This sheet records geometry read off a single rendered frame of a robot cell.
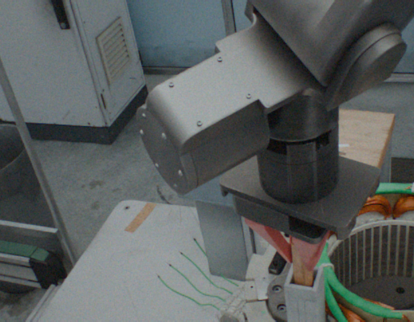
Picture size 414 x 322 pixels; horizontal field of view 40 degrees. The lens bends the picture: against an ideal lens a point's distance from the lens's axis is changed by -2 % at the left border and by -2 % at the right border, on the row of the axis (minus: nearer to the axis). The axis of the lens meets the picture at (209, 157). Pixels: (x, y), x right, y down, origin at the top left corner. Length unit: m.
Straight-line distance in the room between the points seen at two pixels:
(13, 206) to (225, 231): 1.22
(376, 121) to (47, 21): 2.10
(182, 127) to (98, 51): 2.58
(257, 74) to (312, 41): 0.04
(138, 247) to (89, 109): 1.82
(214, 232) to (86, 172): 1.92
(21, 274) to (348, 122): 0.78
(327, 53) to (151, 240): 0.93
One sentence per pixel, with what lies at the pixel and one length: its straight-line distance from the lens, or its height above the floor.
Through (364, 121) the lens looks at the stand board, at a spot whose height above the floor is 1.06.
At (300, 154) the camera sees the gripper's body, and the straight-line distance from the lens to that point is 0.37.
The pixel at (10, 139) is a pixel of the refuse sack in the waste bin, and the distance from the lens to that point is 2.28.
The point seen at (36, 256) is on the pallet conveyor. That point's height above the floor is 0.76.
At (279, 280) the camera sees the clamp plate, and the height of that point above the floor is 1.10.
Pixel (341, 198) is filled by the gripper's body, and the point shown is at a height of 1.30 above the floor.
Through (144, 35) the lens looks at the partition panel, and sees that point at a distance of 3.32.
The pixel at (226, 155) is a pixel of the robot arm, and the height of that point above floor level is 1.37.
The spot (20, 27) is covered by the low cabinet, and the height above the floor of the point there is 0.66.
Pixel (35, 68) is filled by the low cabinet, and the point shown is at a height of 0.44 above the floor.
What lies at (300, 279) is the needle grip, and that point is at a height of 1.19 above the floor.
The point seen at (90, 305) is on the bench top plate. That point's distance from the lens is 1.10.
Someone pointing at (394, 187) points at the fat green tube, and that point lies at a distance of 0.65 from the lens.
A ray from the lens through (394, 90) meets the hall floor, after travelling 3.16.
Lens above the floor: 1.56
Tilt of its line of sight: 34 degrees down
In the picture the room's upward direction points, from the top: 11 degrees counter-clockwise
